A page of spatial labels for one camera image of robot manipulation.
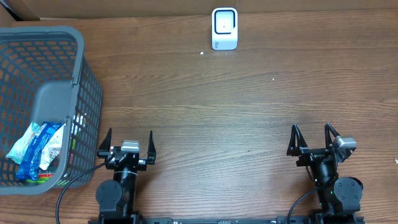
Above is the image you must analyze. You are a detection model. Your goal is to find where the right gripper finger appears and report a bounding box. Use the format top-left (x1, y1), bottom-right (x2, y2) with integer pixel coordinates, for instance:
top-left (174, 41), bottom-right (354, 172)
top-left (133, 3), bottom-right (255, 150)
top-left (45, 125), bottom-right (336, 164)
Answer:
top-left (287, 124), bottom-right (308, 152)
top-left (324, 123), bottom-right (340, 148)

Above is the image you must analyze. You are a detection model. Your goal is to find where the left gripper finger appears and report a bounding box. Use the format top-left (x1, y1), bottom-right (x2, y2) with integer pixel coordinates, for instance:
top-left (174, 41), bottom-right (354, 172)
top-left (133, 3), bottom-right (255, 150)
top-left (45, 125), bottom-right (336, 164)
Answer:
top-left (147, 131), bottom-right (156, 155)
top-left (98, 128), bottom-right (112, 152)

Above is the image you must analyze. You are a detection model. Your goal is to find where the green red snack packet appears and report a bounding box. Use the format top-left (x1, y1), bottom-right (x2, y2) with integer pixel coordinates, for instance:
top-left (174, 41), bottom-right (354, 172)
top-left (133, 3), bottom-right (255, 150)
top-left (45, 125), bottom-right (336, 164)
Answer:
top-left (27, 173), bottom-right (53, 184)

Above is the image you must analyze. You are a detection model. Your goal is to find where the blue snack packet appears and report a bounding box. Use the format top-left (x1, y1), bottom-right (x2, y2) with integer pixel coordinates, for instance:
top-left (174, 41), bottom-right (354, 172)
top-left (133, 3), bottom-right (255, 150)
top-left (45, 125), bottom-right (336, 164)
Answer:
top-left (16, 121), bottom-right (62, 180)

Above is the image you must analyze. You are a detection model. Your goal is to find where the mint green wipes packet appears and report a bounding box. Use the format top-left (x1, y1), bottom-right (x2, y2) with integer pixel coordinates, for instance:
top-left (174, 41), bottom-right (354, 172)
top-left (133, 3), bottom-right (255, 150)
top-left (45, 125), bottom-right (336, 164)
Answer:
top-left (6, 122), bottom-right (40, 164)

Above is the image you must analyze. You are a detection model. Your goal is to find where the white bamboo cream tube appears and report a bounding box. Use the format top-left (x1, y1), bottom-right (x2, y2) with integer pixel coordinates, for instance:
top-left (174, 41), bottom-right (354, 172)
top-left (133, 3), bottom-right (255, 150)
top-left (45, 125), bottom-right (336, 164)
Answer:
top-left (39, 124), bottom-right (65, 170)

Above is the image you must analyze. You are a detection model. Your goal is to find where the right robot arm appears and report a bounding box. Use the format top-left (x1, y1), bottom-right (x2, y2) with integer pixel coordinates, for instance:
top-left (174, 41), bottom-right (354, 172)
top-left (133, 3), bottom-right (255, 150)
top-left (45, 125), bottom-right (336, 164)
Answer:
top-left (283, 123), bottom-right (364, 223)

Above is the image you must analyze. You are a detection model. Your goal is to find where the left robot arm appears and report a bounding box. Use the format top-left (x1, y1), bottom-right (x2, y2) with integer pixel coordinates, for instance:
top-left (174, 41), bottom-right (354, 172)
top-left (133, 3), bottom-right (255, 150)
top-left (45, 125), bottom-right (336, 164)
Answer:
top-left (96, 129), bottom-right (156, 224)

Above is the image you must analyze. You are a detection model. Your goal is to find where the white barcode scanner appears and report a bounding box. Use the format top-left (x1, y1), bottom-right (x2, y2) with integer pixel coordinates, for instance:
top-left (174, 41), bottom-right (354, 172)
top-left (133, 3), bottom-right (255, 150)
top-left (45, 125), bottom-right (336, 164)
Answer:
top-left (211, 7), bottom-right (238, 50)

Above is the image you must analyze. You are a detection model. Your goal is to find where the grey plastic mesh basket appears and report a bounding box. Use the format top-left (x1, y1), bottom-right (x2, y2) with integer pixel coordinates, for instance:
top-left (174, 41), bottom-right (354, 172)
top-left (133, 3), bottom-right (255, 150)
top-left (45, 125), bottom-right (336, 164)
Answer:
top-left (1, 26), bottom-right (103, 195)

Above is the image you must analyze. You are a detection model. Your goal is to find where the brown cardboard backboard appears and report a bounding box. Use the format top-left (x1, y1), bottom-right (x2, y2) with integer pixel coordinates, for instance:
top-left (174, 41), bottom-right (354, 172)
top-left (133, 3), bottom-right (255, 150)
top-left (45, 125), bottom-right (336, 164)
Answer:
top-left (5, 0), bottom-right (397, 21)

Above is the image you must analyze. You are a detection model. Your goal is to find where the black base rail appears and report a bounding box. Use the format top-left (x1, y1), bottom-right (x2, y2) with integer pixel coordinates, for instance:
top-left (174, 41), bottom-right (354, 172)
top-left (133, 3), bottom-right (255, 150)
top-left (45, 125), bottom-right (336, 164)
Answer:
top-left (87, 216), bottom-right (365, 224)

